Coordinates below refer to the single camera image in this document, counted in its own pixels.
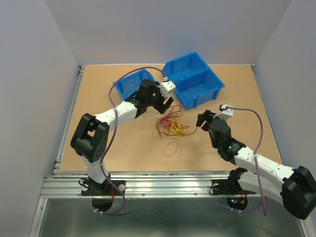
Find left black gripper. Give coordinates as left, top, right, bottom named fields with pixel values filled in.
left=145, top=81, right=173, bottom=115

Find red wires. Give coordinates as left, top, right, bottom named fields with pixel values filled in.
left=152, top=105, right=198, bottom=139

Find yellow wires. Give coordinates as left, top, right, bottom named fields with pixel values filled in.
left=170, top=118, right=190, bottom=137

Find small blue plastic bin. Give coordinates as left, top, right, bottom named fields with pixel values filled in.
left=113, top=69, right=155, bottom=100

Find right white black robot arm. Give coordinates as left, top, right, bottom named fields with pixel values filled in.
left=196, top=105, right=316, bottom=220

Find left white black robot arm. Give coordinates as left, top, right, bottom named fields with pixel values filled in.
left=71, top=79, right=176, bottom=195

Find large blue divided bin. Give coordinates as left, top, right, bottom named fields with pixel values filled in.
left=162, top=52, right=225, bottom=110

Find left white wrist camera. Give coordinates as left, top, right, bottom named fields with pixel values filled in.
left=158, top=81, right=176, bottom=97

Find loose red wire loop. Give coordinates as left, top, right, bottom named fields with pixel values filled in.
left=162, top=140, right=182, bottom=158

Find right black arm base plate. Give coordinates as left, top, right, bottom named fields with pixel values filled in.
left=209, top=179, right=256, bottom=196

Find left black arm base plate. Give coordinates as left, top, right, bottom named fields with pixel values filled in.
left=78, top=177, right=120, bottom=197

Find aluminium extrusion rail frame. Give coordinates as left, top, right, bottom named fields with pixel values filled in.
left=28, top=64, right=316, bottom=237

